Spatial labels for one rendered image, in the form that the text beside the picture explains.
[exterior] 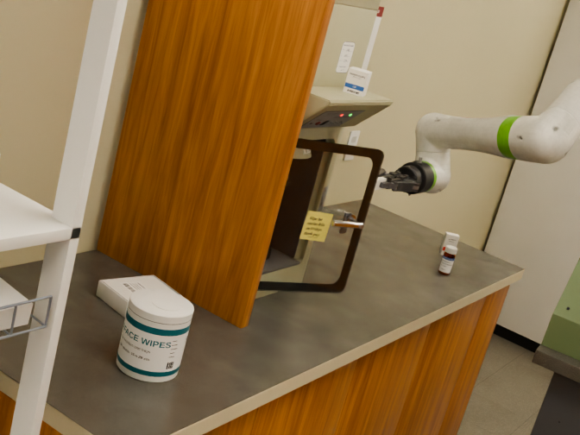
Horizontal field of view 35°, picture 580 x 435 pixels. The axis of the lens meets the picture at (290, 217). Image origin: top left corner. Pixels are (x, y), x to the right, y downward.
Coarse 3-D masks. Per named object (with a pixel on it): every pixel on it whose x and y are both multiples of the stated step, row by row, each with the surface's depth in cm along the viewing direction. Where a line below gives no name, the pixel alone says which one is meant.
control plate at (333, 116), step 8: (328, 112) 213; (336, 112) 216; (344, 112) 220; (352, 112) 223; (360, 112) 227; (312, 120) 214; (320, 120) 217; (328, 120) 221; (336, 120) 224; (344, 120) 228
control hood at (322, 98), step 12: (312, 96) 209; (324, 96) 210; (336, 96) 215; (348, 96) 220; (372, 96) 230; (312, 108) 209; (324, 108) 208; (336, 108) 213; (348, 108) 217; (360, 108) 223; (372, 108) 228; (384, 108) 234; (360, 120) 236
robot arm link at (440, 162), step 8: (416, 152) 271; (424, 152) 268; (432, 152) 267; (448, 152) 269; (416, 160) 271; (424, 160) 267; (432, 160) 267; (440, 160) 267; (448, 160) 269; (432, 168) 263; (440, 168) 267; (448, 168) 269; (440, 176) 266; (448, 176) 269; (440, 184) 268; (432, 192) 271
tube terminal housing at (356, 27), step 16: (336, 16) 217; (352, 16) 224; (368, 16) 230; (336, 32) 220; (352, 32) 226; (368, 32) 233; (336, 48) 223; (320, 64) 220; (336, 64) 226; (352, 64) 232; (320, 80) 223; (336, 80) 229; (320, 128) 231; (336, 128) 238
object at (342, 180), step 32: (320, 160) 223; (352, 160) 227; (288, 192) 222; (320, 192) 227; (352, 192) 231; (288, 224) 226; (288, 256) 230; (320, 256) 234; (352, 256) 239; (288, 288) 234; (320, 288) 238
